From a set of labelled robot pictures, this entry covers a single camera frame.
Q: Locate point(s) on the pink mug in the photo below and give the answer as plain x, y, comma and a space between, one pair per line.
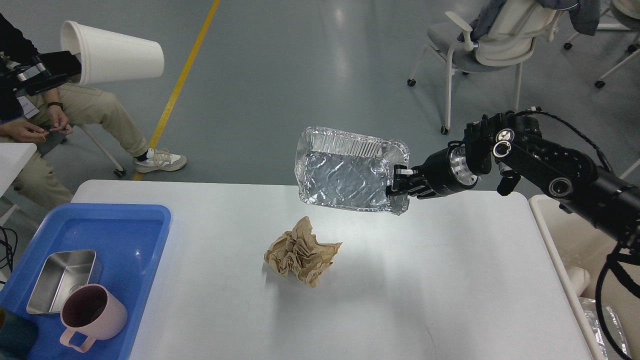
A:
91, 313

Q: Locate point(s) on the square steel tray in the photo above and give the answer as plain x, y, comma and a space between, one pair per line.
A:
63, 273

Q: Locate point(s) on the person left hand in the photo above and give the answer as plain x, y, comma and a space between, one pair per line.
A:
59, 120

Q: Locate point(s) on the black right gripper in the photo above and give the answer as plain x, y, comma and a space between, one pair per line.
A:
444, 173

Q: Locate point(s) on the teal cylinder object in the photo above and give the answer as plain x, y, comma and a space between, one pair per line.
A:
17, 335

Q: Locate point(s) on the grey jacket on chair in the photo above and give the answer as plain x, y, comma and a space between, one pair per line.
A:
584, 16

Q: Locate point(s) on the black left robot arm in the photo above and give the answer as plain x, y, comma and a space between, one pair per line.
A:
11, 108

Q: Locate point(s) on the person right hand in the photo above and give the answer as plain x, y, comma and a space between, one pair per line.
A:
24, 132

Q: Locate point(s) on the brown paper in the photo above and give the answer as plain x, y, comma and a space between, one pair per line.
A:
298, 251

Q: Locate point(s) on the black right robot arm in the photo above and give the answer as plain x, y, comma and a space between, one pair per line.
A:
513, 141

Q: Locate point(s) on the foil tray in bin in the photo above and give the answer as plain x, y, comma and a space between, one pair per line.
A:
613, 325

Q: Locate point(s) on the white side table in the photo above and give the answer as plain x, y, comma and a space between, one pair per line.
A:
13, 158

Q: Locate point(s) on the cream paper cup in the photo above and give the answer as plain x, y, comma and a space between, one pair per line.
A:
107, 56

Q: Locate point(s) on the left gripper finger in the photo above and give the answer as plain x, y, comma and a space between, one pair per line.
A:
57, 65
34, 84

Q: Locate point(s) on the aluminium foil tray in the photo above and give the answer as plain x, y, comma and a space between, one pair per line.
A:
349, 171

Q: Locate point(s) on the beige plastic bin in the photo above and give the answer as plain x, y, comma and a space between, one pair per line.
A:
572, 241

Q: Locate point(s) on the white cup in bin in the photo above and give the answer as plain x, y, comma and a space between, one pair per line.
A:
579, 279

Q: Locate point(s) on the white office chair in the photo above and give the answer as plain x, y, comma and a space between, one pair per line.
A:
510, 41

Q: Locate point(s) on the blue plastic tray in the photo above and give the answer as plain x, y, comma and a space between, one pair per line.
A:
128, 239

